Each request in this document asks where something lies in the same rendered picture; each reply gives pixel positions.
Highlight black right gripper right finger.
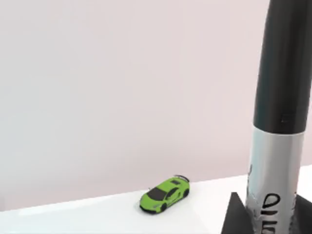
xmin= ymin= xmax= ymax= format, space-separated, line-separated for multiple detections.
xmin=289 ymin=192 xmax=312 ymax=234

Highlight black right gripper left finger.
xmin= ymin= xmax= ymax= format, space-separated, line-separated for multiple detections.
xmin=220 ymin=192 xmax=255 ymax=234

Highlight silver marker with black cap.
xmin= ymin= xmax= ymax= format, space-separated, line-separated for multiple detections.
xmin=245 ymin=0 xmax=312 ymax=234

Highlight green toy sports car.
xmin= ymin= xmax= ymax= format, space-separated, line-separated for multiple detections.
xmin=139 ymin=174 xmax=191 ymax=215

